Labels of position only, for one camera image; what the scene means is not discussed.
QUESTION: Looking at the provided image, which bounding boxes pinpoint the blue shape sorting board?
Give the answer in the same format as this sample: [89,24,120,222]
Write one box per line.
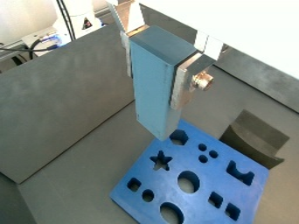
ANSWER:
[109,121,268,224]

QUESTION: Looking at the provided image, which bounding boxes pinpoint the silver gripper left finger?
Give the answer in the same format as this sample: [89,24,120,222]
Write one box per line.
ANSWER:
[107,0,148,77]

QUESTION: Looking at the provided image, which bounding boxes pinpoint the dark grey foam panel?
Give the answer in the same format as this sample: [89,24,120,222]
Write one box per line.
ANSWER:
[0,24,133,184]

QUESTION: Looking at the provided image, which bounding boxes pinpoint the dark grey curved block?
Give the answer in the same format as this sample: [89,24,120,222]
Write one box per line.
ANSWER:
[219,110,289,169]

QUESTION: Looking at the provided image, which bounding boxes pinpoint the light blue rectangular block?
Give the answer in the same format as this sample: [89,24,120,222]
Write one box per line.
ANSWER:
[129,25,196,141]

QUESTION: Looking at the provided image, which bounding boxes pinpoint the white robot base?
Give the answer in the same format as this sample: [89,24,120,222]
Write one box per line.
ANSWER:
[22,0,101,59]

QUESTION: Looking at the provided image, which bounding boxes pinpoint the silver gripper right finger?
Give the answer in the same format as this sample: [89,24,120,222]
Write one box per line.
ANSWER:
[171,31,223,110]

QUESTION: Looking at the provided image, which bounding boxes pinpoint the black cable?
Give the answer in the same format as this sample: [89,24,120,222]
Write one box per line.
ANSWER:
[0,38,56,67]

